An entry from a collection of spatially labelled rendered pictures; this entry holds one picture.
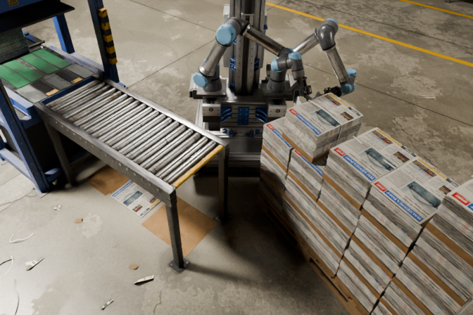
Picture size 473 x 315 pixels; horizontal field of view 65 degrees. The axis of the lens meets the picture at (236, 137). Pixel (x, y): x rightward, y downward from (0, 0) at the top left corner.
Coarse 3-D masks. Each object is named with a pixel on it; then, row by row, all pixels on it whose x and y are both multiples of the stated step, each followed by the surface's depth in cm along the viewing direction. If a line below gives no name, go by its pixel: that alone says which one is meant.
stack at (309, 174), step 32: (288, 160) 239; (320, 160) 224; (288, 192) 253; (320, 192) 223; (320, 224) 232; (352, 224) 205; (320, 256) 246; (352, 256) 214; (384, 256) 190; (352, 288) 226; (384, 288) 200
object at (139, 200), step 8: (128, 184) 313; (136, 184) 313; (120, 192) 307; (128, 192) 307; (136, 192) 307; (144, 192) 308; (120, 200) 300; (128, 200) 300; (136, 200) 301; (144, 200) 301; (152, 200) 301; (160, 200) 301; (128, 208) 295; (136, 208) 295; (144, 208) 295; (152, 208) 296
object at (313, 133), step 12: (300, 108) 224; (312, 108) 225; (288, 120) 226; (300, 120) 215; (312, 120) 216; (324, 120) 217; (288, 132) 231; (300, 132) 220; (312, 132) 209; (324, 132) 208; (300, 144) 225; (312, 144) 214; (324, 144) 216; (312, 156) 218
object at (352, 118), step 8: (320, 96) 235; (328, 96) 235; (336, 96) 235; (320, 104) 229; (328, 104) 229; (336, 104) 229; (344, 104) 229; (336, 112) 223; (344, 112) 223; (352, 112) 223; (344, 120) 217; (352, 120) 217; (360, 120) 223; (344, 128) 218; (352, 128) 223; (344, 136) 225; (352, 136) 231
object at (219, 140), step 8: (104, 80) 289; (120, 88) 281; (128, 96) 276; (136, 96) 274; (152, 104) 267; (160, 112) 261; (168, 112) 260; (176, 120) 254; (184, 120) 254; (192, 128) 248; (200, 128) 248; (208, 136) 242; (216, 136) 242; (224, 144) 237; (224, 152) 240
